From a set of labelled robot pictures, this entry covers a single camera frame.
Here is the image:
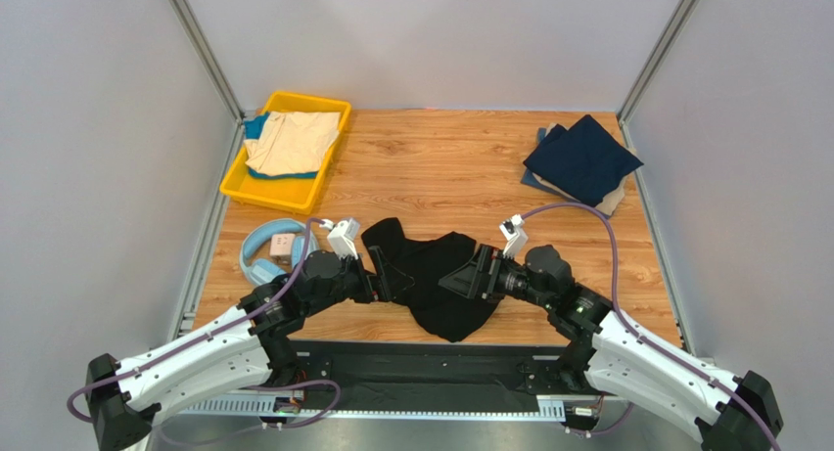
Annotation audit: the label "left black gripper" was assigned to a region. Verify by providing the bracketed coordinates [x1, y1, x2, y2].
[304, 245, 414, 317]

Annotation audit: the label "black t shirt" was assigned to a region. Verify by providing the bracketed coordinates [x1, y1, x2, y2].
[361, 217, 497, 342]

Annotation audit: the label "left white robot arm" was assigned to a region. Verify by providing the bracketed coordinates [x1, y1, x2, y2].
[83, 247, 414, 450]

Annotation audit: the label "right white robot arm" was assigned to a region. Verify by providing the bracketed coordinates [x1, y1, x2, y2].
[439, 245, 785, 450]

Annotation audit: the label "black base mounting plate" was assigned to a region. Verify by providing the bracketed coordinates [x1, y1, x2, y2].
[266, 339, 598, 413]

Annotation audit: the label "small pink box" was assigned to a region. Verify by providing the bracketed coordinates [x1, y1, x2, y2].
[268, 233, 296, 264]

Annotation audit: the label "light blue headphones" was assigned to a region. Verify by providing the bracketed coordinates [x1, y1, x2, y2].
[239, 218, 319, 286]

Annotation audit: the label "folded navy t shirt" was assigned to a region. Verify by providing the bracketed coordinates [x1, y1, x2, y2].
[524, 114, 643, 208]

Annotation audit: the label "cream t shirt in tray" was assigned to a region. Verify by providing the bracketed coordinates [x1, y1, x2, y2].
[243, 112, 340, 175]

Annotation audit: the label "teal t shirt in tray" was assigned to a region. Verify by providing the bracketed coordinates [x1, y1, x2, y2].
[244, 112, 318, 180]

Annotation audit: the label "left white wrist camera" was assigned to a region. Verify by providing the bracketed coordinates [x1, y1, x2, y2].
[327, 217, 360, 259]

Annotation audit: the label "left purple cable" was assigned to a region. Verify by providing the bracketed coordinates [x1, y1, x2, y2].
[66, 217, 344, 446]

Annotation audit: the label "purple cable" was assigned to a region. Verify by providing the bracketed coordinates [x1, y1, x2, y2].
[519, 201, 783, 451]
[66, 217, 344, 446]

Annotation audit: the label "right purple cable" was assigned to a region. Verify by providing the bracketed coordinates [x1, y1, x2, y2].
[519, 201, 783, 451]

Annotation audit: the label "aluminium frame rail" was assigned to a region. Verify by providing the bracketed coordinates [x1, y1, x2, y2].
[167, 0, 245, 340]

